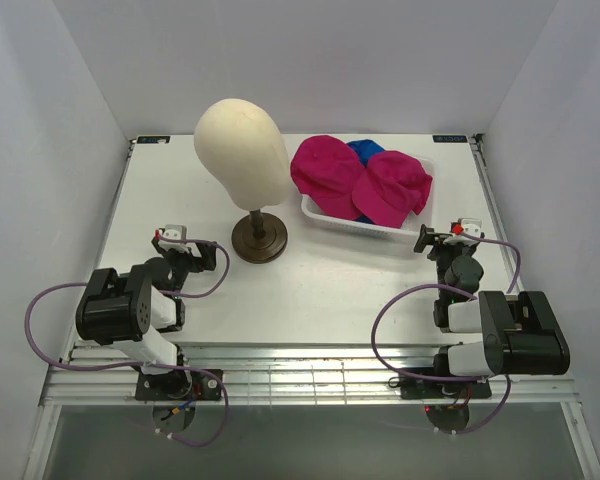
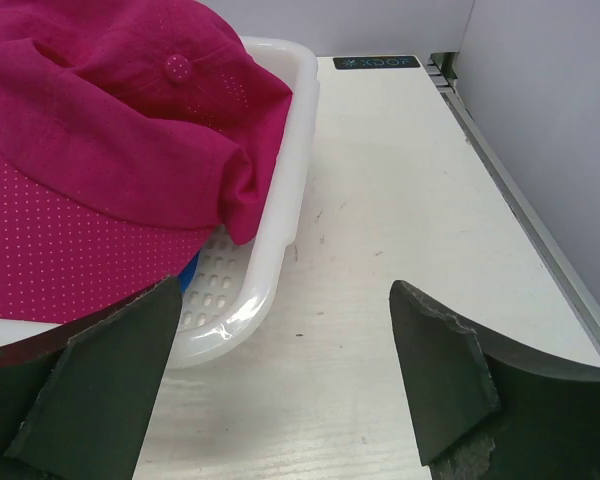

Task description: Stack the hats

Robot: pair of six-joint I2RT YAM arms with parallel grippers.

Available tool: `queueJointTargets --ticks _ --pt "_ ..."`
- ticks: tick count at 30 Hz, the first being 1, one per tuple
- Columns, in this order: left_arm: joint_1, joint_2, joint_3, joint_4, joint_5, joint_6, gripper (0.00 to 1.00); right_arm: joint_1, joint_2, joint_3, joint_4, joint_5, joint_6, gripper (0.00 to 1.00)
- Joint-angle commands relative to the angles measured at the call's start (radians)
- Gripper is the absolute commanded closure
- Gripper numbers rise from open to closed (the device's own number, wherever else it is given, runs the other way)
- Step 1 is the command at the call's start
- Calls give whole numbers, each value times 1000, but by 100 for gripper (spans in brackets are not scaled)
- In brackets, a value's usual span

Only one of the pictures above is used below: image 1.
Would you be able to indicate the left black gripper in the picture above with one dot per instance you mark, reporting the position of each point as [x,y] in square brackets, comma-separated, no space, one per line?
[207,260]

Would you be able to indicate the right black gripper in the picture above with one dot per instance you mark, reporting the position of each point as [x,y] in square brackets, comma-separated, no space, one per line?
[429,237]

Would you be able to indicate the pink cap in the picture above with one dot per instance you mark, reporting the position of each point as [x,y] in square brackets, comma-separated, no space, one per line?
[327,170]
[392,186]

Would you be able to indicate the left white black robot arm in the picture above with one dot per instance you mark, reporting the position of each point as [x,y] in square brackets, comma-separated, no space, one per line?
[132,311]

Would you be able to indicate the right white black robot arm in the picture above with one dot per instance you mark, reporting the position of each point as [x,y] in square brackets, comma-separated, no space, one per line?
[519,333]

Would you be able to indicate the white plastic basket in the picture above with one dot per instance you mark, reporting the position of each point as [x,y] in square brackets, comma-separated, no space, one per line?
[364,226]

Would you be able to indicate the brown round wooden stand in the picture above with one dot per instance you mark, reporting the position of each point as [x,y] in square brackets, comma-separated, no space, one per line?
[259,237]

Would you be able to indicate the blue cap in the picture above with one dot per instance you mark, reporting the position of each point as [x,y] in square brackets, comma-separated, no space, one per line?
[365,149]

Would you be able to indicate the cream foam mannequin head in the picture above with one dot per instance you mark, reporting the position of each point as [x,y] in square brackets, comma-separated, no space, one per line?
[241,146]

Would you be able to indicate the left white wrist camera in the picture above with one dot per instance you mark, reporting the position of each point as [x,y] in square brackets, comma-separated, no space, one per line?
[171,237]

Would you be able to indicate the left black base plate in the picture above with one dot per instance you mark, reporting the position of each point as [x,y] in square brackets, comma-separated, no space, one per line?
[177,386]

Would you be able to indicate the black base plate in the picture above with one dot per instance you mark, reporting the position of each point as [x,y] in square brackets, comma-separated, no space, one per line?
[416,389]
[177,386]

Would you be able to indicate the aluminium rail frame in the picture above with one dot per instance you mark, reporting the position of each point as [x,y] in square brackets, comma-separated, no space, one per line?
[296,330]

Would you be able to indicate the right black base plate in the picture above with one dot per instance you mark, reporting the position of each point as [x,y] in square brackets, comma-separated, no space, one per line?
[416,389]

